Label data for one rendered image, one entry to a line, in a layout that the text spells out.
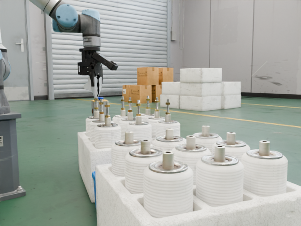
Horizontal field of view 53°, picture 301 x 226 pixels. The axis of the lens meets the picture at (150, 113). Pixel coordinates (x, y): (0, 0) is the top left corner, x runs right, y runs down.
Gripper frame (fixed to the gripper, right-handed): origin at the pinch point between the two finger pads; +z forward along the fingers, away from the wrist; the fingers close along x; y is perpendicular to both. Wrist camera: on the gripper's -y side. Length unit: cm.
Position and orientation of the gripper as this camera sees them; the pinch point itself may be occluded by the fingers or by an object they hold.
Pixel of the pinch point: (97, 94)
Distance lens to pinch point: 131.5
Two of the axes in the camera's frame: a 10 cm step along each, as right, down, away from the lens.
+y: -9.5, -0.3, 3.2
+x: -3.3, 1.1, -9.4
